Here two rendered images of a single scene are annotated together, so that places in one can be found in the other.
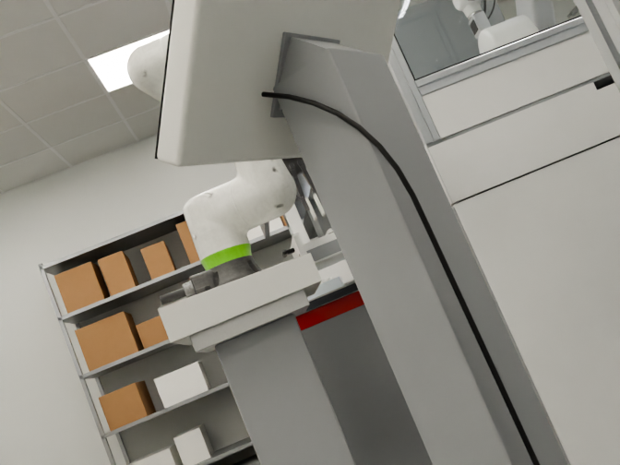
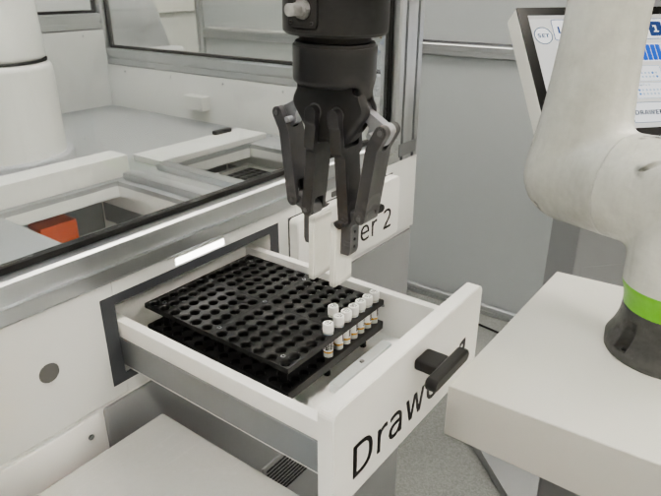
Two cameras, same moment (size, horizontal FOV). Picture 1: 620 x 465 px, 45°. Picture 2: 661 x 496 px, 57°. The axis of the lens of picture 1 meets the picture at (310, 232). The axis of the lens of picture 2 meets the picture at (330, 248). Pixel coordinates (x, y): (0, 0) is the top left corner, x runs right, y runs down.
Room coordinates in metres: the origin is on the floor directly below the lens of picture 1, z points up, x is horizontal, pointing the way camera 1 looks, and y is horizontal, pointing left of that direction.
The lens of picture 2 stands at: (2.59, 0.34, 1.25)
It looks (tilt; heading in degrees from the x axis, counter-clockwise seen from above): 24 degrees down; 223
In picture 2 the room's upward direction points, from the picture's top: straight up
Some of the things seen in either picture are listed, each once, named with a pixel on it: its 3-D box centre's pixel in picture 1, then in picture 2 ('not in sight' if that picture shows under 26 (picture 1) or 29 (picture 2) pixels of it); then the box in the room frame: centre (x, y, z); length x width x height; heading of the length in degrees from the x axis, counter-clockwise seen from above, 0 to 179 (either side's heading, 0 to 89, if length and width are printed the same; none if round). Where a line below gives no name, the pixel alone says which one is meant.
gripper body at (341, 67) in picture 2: (292, 160); (333, 91); (2.18, -0.04, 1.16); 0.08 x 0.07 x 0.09; 96
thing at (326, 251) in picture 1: (368, 234); (260, 326); (2.19, -0.16, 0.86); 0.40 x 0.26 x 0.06; 96
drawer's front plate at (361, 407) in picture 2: (301, 258); (410, 381); (2.16, 0.05, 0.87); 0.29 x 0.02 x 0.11; 6
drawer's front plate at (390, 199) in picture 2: not in sight; (349, 225); (1.88, -0.28, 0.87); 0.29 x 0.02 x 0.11; 6
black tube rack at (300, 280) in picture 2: not in sight; (266, 324); (2.18, -0.15, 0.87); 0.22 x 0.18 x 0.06; 96
